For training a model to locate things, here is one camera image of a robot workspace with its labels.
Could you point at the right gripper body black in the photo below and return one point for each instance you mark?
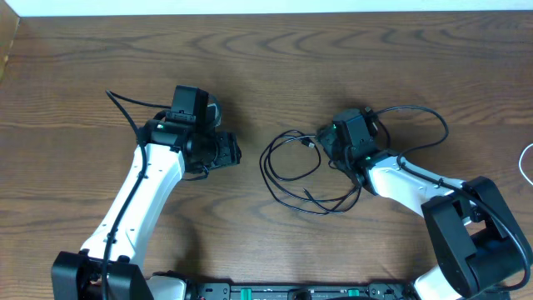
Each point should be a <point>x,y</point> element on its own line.
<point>331,146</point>

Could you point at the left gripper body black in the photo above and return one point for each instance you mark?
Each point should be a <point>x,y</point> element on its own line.
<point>229,148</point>

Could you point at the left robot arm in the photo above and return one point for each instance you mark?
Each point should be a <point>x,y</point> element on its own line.
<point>109,264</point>

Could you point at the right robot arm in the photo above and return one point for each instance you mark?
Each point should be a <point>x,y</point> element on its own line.
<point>476,239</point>

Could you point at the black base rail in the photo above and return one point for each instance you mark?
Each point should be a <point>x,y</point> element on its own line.
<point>227,291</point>

